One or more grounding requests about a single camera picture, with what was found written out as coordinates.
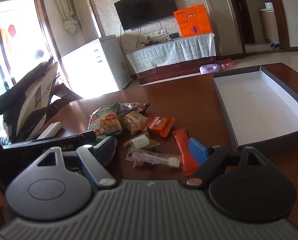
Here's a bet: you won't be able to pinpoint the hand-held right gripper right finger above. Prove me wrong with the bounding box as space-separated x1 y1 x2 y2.
184 137 262 189

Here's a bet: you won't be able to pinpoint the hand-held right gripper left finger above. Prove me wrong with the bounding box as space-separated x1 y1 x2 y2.
36 136 118 189

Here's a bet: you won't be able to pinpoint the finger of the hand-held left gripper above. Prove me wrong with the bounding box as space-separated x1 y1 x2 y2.
62 131 97 144

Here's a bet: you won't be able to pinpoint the green prawn cracker bag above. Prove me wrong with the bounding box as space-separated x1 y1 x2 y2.
88 102 123 137
64 141 118 174

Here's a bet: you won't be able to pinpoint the red stick packet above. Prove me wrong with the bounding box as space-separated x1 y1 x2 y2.
172 128 200 175

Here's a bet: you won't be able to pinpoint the small gold packet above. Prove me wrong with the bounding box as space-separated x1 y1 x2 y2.
123 134 161 151

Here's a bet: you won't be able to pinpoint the tan peanut packet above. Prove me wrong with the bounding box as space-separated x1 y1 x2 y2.
120 111 148 135

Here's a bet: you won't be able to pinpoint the clear packet with white spoon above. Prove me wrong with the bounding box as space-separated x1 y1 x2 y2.
126 148 183 169

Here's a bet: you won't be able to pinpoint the orange snack packet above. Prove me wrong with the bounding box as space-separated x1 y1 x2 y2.
139 115 175 138

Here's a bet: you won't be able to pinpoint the silver snack packet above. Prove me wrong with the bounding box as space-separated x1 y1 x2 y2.
118 102 142 116

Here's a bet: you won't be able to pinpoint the grey shallow cardboard box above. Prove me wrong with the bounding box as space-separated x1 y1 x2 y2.
211 65 298 151

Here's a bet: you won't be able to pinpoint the white roll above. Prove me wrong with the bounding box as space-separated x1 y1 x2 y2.
36 121 62 140

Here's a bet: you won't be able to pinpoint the wooden chair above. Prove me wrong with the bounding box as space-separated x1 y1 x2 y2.
47 74 85 115

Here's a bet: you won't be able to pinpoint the black and white bag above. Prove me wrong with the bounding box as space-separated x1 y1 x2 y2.
0 56 62 144

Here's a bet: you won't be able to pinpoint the white chest freezer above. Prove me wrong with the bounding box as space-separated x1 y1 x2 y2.
61 35 132 98

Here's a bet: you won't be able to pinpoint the purple bottle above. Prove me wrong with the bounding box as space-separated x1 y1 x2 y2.
199 63 226 75

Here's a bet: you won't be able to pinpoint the red slipper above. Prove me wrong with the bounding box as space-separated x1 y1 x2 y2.
215 57 236 68

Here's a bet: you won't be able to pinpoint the wooden cabinet with cloth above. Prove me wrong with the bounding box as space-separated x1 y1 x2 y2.
125 33 217 74

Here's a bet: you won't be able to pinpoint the orange hanging clothes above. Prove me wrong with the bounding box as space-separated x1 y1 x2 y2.
0 24 17 54

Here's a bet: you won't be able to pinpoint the orange cardboard box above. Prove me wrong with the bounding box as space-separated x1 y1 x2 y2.
173 4 213 38

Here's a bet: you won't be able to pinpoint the beige curtain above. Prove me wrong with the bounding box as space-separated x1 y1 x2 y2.
50 0 78 34

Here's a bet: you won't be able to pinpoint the kitchen cabinet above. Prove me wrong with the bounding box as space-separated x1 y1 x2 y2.
258 7 280 43

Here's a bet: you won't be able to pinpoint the black television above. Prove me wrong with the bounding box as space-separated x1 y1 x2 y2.
113 0 178 31

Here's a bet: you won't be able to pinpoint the dark wooden door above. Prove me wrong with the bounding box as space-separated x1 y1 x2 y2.
225 0 256 45

